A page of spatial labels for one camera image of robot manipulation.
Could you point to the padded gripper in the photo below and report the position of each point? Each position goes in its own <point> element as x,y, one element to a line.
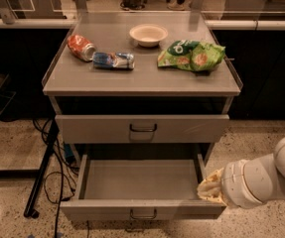
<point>233,182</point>

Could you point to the grey drawer cabinet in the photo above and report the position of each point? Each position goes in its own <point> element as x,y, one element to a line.
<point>78,88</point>

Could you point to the grey top drawer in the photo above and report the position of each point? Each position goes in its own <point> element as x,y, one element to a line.
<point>78,129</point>

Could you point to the black stand leg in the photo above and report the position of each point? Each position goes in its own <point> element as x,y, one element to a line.
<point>30,211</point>

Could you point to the white paper bowl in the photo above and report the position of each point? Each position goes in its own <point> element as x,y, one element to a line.
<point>148,35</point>

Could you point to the green chip bag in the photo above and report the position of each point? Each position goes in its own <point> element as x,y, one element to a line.
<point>191,55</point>

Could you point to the grey drawer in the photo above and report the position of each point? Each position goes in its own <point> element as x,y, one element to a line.
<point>138,190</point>
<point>78,129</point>

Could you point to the crushed orange soda can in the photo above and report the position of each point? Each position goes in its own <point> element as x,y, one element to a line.
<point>81,47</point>

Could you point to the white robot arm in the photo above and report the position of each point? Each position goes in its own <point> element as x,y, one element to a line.
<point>247,183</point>

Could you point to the crushed blue soda can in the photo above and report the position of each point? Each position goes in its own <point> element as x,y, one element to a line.
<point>114,60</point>

